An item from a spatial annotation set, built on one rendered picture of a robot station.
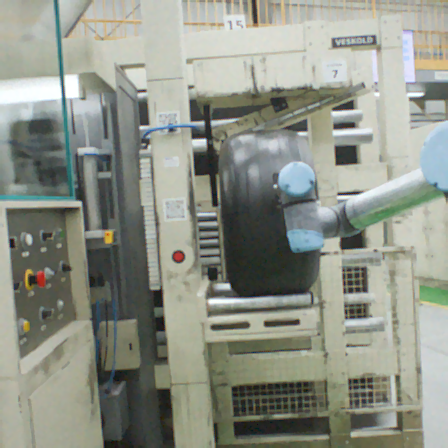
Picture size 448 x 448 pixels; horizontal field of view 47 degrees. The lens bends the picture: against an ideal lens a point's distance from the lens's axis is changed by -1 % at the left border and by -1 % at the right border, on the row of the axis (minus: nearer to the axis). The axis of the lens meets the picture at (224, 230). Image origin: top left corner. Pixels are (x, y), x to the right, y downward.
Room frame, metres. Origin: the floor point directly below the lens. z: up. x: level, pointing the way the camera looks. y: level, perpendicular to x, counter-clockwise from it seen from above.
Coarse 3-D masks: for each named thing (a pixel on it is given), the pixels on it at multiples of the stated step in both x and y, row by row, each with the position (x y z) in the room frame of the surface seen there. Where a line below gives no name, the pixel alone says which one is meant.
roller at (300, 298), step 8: (240, 296) 1.68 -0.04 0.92; (248, 296) 1.68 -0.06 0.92; (256, 296) 1.67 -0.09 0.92; (264, 296) 1.67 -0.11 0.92; (272, 296) 1.67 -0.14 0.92; (280, 296) 1.67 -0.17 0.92; (288, 296) 1.66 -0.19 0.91; (296, 296) 1.66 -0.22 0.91; (304, 296) 1.66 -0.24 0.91; (312, 296) 1.66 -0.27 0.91; (208, 304) 1.67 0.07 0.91; (216, 304) 1.67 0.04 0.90; (224, 304) 1.67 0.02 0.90; (232, 304) 1.67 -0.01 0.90; (240, 304) 1.66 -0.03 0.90; (248, 304) 1.66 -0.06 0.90; (256, 304) 1.66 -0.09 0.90; (264, 304) 1.66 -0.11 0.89; (272, 304) 1.66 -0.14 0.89; (280, 304) 1.66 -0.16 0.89; (288, 304) 1.66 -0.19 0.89; (296, 304) 1.66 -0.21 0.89; (304, 304) 1.67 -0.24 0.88; (312, 304) 1.67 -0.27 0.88
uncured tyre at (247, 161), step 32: (224, 160) 1.64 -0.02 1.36; (256, 160) 1.59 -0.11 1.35; (288, 160) 1.58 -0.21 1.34; (224, 192) 1.58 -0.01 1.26; (256, 192) 1.55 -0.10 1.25; (224, 224) 1.58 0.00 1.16; (256, 224) 1.54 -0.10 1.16; (256, 256) 1.56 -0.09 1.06; (288, 256) 1.56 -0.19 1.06; (320, 256) 1.61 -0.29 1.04; (256, 288) 1.65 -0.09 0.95; (288, 288) 1.66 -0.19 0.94
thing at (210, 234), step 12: (204, 216) 2.15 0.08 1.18; (216, 216) 2.15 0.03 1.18; (204, 228) 2.15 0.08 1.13; (216, 228) 2.28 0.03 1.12; (204, 240) 2.15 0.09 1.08; (216, 240) 2.14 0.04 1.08; (204, 252) 2.15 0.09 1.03; (216, 252) 2.15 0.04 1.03; (216, 264) 2.28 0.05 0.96; (204, 276) 2.15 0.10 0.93
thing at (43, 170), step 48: (0, 0) 1.19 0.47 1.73; (48, 0) 1.52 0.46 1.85; (0, 48) 1.17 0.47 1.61; (48, 48) 1.49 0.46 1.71; (0, 96) 1.15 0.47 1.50; (48, 96) 1.46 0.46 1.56; (0, 144) 1.13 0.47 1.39; (48, 144) 1.43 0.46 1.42; (0, 192) 1.11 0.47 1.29; (48, 192) 1.40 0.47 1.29
